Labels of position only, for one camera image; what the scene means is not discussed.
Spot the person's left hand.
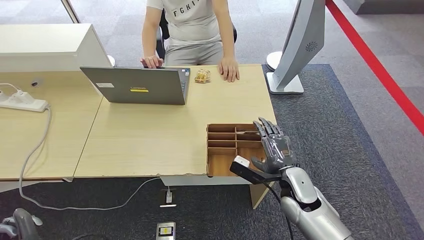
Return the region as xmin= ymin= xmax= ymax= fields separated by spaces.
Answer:
xmin=217 ymin=56 xmax=241 ymax=84

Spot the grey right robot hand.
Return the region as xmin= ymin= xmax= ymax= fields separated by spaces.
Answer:
xmin=250 ymin=116 xmax=298 ymax=175

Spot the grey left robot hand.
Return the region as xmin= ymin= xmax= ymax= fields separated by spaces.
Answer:
xmin=0 ymin=207 xmax=44 ymax=240

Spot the person's right hand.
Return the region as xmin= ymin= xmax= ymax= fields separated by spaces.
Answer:
xmin=139 ymin=55 xmax=164 ymax=69

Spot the person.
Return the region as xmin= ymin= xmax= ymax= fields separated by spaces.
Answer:
xmin=139 ymin=0 xmax=241 ymax=84

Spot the grey laptop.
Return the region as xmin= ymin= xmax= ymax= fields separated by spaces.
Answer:
xmin=80 ymin=66 xmax=192 ymax=106

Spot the black office chair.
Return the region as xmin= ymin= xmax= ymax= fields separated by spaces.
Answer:
xmin=155 ymin=8 xmax=239 ymax=61

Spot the wooden desk leg panel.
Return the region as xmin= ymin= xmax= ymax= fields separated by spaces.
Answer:
xmin=249 ymin=177 xmax=282 ymax=210

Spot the wooden compartment organizer box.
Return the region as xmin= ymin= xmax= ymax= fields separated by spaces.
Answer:
xmin=206 ymin=123 xmax=268 ymax=178

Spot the silver standing display screen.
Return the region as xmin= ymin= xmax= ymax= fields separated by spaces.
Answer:
xmin=265 ymin=0 xmax=327 ymax=96

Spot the white desk crossbeam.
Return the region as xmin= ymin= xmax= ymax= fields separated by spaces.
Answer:
xmin=160 ymin=174 xmax=253 ymax=187

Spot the slanted silver pole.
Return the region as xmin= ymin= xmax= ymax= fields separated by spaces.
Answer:
xmin=60 ymin=0 xmax=81 ymax=25

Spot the white desk partition box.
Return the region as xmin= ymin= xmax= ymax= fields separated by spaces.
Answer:
xmin=0 ymin=23 xmax=114 ymax=74

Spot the floor socket with plug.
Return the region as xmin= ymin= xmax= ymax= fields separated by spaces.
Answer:
xmin=159 ymin=187 xmax=178 ymax=209

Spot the white power strip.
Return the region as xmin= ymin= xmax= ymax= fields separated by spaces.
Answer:
xmin=0 ymin=91 xmax=51 ymax=114

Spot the red floor tape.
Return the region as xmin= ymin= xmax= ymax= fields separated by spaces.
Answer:
xmin=324 ymin=0 xmax=424 ymax=137

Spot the white charger plug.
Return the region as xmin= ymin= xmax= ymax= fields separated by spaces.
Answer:
xmin=12 ymin=90 xmax=35 ymax=104

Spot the silver floor socket plate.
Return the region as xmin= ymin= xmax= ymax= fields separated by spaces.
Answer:
xmin=155 ymin=221 xmax=176 ymax=240

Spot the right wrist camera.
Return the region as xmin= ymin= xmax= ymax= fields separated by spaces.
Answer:
xmin=229 ymin=155 xmax=282 ymax=186

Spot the grey power strip cable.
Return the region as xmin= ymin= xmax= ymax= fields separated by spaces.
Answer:
xmin=18 ymin=105 xmax=162 ymax=212

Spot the thin black cable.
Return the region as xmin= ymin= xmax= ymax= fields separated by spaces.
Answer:
xmin=71 ymin=232 xmax=112 ymax=240

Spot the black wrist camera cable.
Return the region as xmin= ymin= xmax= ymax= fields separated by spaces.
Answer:
xmin=263 ymin=180 xmax=295 ymax=240

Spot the thin white charger cable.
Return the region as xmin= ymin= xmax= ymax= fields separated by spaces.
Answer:
xmin=0 ymin=83 xmax=22 ymax=94

